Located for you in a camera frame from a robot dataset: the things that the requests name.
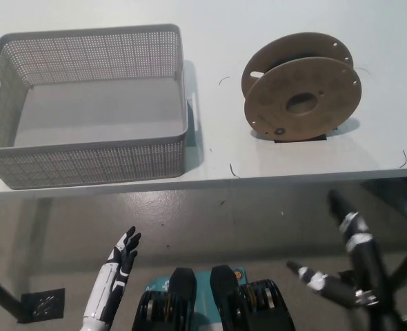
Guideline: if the black floor tape patch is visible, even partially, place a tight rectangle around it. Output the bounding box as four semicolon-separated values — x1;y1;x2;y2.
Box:
19;288;66;324

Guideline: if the grey perforated plastic basket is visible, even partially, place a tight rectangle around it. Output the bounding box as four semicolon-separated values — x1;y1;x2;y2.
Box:
0;23;192;190

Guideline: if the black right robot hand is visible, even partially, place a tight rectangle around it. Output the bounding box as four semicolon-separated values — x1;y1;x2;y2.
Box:
286;189;390;310

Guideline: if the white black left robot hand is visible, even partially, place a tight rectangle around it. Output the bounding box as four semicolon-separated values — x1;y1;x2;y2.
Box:
81;225;142;327

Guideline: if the cardboard filament spool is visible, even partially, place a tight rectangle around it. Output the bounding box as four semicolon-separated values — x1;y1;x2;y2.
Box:
241;32;372;143

